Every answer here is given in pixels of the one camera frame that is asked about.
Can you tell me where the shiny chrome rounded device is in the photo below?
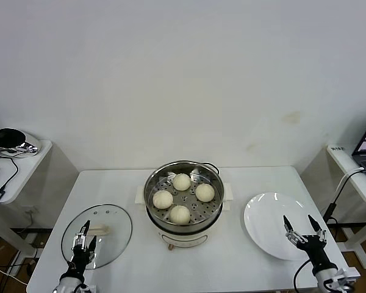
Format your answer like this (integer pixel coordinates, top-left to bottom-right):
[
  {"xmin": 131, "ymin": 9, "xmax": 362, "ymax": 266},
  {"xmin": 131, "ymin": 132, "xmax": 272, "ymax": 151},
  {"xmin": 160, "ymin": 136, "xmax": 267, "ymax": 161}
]
[{"xmin": 0, "ymin": 127, "xmax": 41, "ymax": 157}]

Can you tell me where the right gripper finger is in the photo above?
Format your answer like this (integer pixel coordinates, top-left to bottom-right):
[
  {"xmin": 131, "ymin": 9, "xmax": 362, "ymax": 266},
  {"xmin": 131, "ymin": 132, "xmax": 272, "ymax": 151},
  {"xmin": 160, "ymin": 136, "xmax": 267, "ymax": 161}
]
[
  {"xmin": 307, "ymin": 214, "xmax": 328, "ymax": 244},
  {"xmin": 282, "ymin": 214, "xmax": 308, "ymax": 245}
]

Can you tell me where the round glass pot lid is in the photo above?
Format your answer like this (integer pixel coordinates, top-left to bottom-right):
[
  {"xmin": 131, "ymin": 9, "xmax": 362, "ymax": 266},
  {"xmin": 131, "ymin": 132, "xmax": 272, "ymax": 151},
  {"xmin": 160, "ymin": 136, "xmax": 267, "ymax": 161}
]
[{"xmin": 60, "ymin": 203, "xmax": 134, "ymax": 270}]

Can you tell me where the perforated steel steamer basket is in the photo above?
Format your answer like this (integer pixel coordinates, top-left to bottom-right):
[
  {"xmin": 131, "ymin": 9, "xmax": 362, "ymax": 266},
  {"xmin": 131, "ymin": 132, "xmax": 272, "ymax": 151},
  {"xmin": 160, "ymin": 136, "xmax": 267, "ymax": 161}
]
[{"xmin": 144, "ymin": 159, "xmax": 226, "ymax": 234}]

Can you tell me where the thin black desk cable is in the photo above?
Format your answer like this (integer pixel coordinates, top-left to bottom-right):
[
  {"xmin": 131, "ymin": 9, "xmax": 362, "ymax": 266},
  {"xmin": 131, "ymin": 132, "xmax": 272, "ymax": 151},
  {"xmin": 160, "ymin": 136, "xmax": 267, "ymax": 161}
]
[{"xmin": 0, "ymin": 154, "xmax": 20, "ymax": 193}]

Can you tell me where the white side table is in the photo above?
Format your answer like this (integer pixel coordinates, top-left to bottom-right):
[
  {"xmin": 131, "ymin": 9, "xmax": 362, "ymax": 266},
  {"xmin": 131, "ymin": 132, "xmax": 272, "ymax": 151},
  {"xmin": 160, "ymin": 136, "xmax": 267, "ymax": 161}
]
[
  {"xmin": 0, "ymin": 139, "xmax": 54, "ymax": 263},
  {"xmin": 326, "ymin": 143, "xmax": 366, "ymax": 271}
]

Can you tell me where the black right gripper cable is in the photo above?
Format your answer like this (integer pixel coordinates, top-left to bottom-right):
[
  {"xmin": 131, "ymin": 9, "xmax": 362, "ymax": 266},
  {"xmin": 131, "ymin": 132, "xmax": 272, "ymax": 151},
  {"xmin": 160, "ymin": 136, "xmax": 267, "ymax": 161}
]
[{"xmin": 293, "ymin": 258, "xmax": 314, "ymax": 293}]

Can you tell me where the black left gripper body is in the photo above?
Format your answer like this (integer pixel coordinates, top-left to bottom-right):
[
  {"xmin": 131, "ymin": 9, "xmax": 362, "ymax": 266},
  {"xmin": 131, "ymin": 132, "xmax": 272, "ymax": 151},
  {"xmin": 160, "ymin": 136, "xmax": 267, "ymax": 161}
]
[{"xmin": 68, "ymin": 247, "xmax": 95, "ymax": 278}]

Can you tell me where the black power adapter cable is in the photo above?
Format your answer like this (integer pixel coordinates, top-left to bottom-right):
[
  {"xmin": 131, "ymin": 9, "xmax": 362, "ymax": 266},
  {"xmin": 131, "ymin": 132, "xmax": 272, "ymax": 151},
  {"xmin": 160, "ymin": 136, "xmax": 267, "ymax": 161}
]
[{"xmin": 322, "ymin": 170, "xmax": 366, "ymax": 225}]

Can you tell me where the white floor cable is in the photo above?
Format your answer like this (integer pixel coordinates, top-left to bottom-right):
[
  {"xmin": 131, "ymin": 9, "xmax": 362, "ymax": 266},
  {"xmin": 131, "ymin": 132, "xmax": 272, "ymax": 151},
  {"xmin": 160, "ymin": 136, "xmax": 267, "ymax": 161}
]
[{"xmin": 0, "ymin": 262, "xmax": 30, "ymax": 287}]

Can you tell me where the white laptop cable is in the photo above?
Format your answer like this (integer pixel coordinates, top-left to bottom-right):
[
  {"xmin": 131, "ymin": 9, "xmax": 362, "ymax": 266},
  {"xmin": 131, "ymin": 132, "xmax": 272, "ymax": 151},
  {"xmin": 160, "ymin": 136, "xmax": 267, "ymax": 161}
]
[{"xmin": 336, "ymin": 167, "xmax": 366, "ymax": 196}]

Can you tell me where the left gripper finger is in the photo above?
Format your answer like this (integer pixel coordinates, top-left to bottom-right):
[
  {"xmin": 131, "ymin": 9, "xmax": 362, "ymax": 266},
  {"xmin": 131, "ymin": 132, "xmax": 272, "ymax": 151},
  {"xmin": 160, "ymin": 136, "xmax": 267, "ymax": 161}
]
[
  {"xmin": 87, "ymin": 236, "xmax": 98, "ymax": 261},
  {"xmin": 74, "ymin": 219, "xmax": 92, "ymax": 248}
]

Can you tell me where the white round plate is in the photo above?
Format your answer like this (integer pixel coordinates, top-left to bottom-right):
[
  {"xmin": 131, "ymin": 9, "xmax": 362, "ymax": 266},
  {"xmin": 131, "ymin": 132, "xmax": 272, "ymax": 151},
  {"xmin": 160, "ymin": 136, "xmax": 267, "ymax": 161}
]
[{"xmin": 243, "ymin": 192, "xmax": 321, "ymax": 261}]

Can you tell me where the white steamed baozi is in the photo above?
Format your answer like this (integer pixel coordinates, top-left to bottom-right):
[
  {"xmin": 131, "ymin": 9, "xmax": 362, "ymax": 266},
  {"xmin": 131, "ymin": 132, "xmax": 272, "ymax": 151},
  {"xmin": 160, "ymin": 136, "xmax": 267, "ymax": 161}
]
[
  {"xmin": 195, "ymin": 183, "xmax": 215, "ymax": 203},
  {"xmin": 170, "ymin": 204, "xmax": 192, "ymax": 225},
  {"xmin": 152, "ymin": 189, "xmax": 173, "ymax": 210},
  {"xmin": 173, "ymin": 173, "xmax": 192, "ymax": 192}
]

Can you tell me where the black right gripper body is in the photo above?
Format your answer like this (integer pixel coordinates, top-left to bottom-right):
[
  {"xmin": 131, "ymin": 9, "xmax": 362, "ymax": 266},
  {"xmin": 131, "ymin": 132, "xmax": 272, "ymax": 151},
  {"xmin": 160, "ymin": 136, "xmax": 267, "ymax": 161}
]
[{"xmin": 298, "ymin": 234, "xmax": 339, "ymax": 275}]

